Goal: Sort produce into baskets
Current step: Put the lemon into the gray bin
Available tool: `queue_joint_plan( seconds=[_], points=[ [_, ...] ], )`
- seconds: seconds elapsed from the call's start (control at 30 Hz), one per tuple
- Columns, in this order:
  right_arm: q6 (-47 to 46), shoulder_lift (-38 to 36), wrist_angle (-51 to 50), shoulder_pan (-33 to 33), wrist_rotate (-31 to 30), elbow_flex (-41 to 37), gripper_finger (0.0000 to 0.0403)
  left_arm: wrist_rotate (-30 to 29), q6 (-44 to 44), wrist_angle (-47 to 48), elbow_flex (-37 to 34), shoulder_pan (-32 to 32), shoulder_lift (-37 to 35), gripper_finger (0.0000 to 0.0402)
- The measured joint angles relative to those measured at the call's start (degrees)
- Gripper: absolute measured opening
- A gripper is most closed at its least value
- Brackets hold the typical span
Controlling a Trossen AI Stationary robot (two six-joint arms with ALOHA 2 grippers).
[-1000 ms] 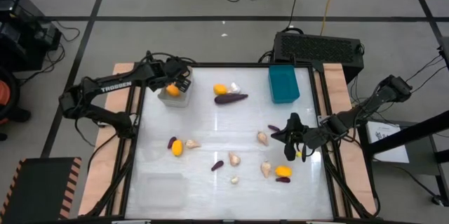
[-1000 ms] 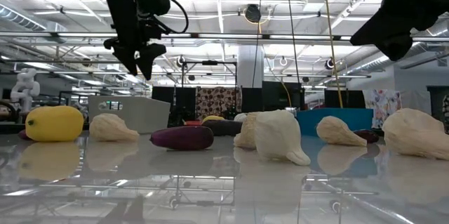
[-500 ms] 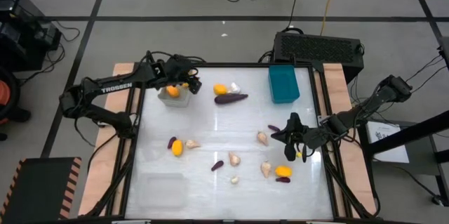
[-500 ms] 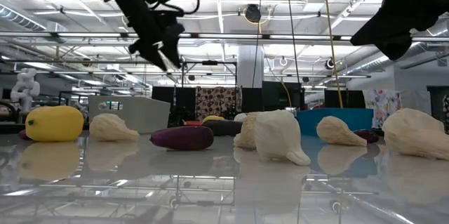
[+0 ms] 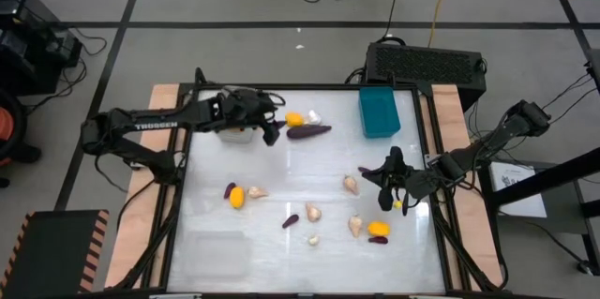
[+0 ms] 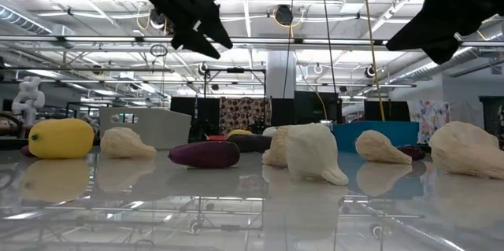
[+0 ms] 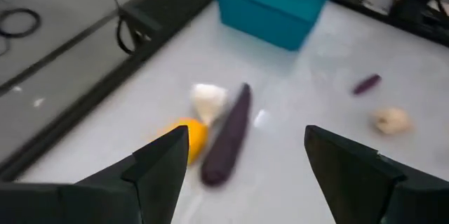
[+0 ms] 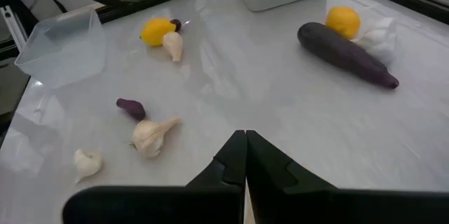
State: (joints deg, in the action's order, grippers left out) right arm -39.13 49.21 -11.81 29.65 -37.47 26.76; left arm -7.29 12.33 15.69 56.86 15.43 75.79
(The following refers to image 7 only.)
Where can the white garlic bulb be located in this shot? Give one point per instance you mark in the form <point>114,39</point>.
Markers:
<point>391,120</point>
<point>208,101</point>

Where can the small purple eggplant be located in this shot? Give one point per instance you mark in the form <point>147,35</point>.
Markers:
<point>366,84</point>

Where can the yellow mango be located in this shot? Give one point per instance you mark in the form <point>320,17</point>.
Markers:
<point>196,139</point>

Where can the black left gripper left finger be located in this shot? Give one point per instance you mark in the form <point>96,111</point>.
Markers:
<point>151,182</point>

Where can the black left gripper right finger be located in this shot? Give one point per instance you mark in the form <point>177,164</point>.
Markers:
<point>358,182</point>

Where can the teal plastic basket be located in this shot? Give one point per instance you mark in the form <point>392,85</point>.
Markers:
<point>270,24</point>

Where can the long purple eggplant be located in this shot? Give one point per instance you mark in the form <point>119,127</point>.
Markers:
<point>226,139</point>

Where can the black table frame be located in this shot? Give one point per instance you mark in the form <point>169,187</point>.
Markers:
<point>70,117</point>

